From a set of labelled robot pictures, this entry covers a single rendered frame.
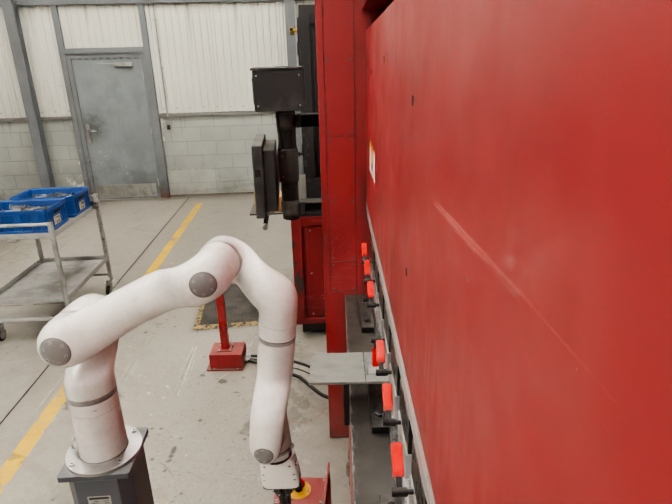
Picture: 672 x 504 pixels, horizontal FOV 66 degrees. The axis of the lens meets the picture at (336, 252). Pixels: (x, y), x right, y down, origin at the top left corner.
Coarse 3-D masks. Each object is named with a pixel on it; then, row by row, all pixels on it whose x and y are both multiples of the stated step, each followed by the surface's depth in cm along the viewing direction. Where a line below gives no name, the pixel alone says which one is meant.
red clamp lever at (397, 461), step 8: (392, 448) 101; (400, 448) 101; (392, 456) 100; (400, 456) 100; (392, 464) 99; (400, 464) 99; (392, 472) 99; (400, 472) 98; (400, 480) 98; (392, 488) 97; (400, 488) 97; (392, 496) 98; (400, 496) 97
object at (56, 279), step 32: (96, 192) 452; (0, 224) 369; (32, 224) 369; (64, 224) 404; (96, 256) 473; (0, 288) 406; (32, 288) 415; (64, 288) 386; (0, 320) 392; (32, 320) 394
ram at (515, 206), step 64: (448, 0) 60; (512, 0) 39; (576, 0) 28; (640, 0) 22; (384, 64) 139; (448, 64) 61; (512, 64) 39; (576, 64) 29; (640, 64) 23; (384, 128) 144; (448, 128) 62; (512, 128) 39; (576, 128) 29; (640, 128) 23; (384, 192) 148; (448, 192) 62; (512, 192) 40; (576, 192) 29; (640, 192) 23; (384, 256) 153; (448, 256) 63; (512, 256) 40; (576, 256) 29; (640, 256) 23; (448, 320) 64; (512, 320) 40; (576, 320) 29; (640, 320) 23; (448, 384) 65; (512, 384) 41; (576, 384) 30; (640, 384) 23; (448, 448) 66; (512, 448) 41; (576, 448) 30; (640, 448) 23
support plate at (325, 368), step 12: (312, 360) 179; (324, 360) 179; (336, 360) 178; (348, 360) 178; (360, 360) 178; (312, 372) 172; (324, 372) 172; (336, 372) 172; (348, 372) 171; (360, 372) 171; (312, 384) 167; (324, 384) 167; (336, 384) 167
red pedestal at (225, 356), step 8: (216, 304) 346; (224, 304) 349; (224, 312) 349; (224, 320) 350; (224, 328) 352; (224, 336) 354; (216, 344) 366; (224, 344) 357; (232, 344) 363; (240, 344) 365; (216, 352) 355; (224, 352) 355; (232, 352) 355; (240, 352) 355; (216, 360) 354; (224, 360) 354; (232, 360) 354; (240, 360) 354; (208, 368) 357; (216, 368) 356; (224, 368) 356; (232, 368) 356; (240, 368) 356
